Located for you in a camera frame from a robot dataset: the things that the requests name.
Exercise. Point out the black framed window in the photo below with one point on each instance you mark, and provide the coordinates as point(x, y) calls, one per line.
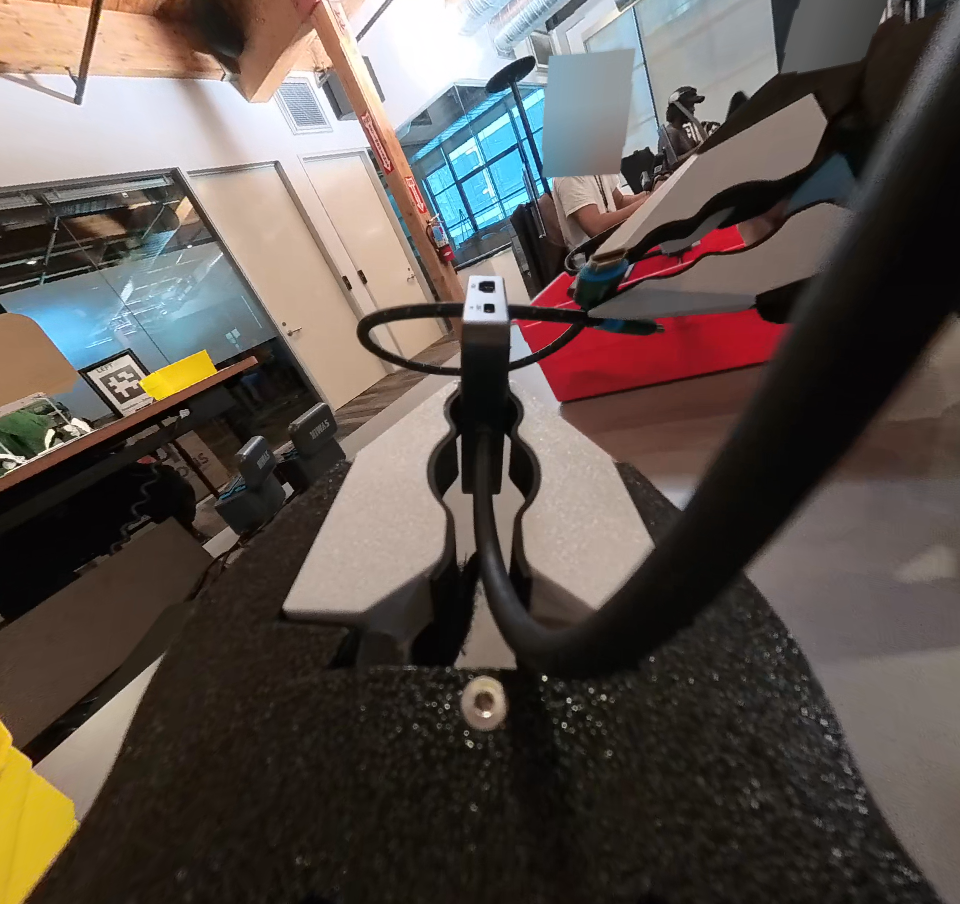
point(480, 184)

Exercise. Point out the framed printed tag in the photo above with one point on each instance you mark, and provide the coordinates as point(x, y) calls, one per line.
point(116, 384)

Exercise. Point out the wooden post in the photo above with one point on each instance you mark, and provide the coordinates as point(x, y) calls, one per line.
point(375, 132)

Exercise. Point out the red fire extinguisher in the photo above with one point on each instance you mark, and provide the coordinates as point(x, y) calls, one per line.
point(442, 241)

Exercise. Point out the large yellow plastic bin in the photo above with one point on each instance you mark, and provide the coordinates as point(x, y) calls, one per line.
point(30, 829)

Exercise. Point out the wall vent grille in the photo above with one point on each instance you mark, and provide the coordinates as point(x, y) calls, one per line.
point(304, 103)

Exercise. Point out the dark grey port hub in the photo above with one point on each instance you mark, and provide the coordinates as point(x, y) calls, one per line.
point(484, 364)

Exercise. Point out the cardboard box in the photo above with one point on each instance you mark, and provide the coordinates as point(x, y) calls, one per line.
point(191, 462)

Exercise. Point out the white door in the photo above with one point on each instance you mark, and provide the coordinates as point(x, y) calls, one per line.
point(285, 282)
point(367, 229)

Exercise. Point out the small yellow plastic bin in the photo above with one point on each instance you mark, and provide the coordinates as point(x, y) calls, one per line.
point(180, 378)

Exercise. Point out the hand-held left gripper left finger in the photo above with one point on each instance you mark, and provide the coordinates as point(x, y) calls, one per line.
point(375, 529)

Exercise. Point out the black tool case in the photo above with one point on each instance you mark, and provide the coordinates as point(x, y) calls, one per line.
point(255, 473)
point(315, 439)

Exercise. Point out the red plastic bin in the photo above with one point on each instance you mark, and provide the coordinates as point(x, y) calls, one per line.
point(660, 357)

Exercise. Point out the long brown table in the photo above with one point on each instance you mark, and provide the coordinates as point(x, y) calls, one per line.
point(112, 428)

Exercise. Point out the black wall speaker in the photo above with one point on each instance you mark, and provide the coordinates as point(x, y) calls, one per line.
point(341, 94)

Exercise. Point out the green and white object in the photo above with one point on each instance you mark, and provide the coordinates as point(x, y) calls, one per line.
point(26, 432)

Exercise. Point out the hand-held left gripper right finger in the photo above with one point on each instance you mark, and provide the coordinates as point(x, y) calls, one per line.
point(585, 507)

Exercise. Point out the hanging metal rod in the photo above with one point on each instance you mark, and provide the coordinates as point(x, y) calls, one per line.
point(96, 19)

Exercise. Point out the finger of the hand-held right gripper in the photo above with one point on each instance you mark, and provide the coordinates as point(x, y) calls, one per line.
point(750, 147)
point(720, 282)

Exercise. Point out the glass partition wall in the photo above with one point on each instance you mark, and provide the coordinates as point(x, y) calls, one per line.
point(112, 282)

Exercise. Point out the black pole lamp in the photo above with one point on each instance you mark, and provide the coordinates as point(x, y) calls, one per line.
point(511, 68)

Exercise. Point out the light wooden board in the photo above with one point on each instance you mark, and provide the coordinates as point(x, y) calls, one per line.
point(30, 357)

